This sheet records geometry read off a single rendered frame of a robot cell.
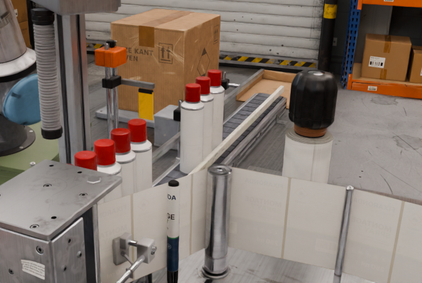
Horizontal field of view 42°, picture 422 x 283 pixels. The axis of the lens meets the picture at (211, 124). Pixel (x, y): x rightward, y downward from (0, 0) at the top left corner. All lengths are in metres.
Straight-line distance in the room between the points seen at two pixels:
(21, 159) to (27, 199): 0.69
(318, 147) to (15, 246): 0.57
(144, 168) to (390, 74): 3.94
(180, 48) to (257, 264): 0.80
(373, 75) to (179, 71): 3.33
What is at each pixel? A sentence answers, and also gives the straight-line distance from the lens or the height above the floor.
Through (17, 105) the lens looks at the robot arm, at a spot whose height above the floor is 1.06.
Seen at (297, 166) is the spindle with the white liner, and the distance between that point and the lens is 0.99.
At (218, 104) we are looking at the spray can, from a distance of 1.29.
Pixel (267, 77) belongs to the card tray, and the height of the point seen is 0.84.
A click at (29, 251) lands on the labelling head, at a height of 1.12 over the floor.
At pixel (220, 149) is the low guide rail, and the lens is 1.29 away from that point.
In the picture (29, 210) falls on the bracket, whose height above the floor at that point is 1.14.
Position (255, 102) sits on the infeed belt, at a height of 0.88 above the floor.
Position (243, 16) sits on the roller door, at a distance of 5.39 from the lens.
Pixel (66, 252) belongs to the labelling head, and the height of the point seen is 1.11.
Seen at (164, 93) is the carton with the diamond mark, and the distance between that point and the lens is 1.63.
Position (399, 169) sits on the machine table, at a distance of 1.49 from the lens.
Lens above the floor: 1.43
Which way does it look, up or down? 21 degrees down
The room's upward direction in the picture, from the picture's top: 2 degrees clockwise
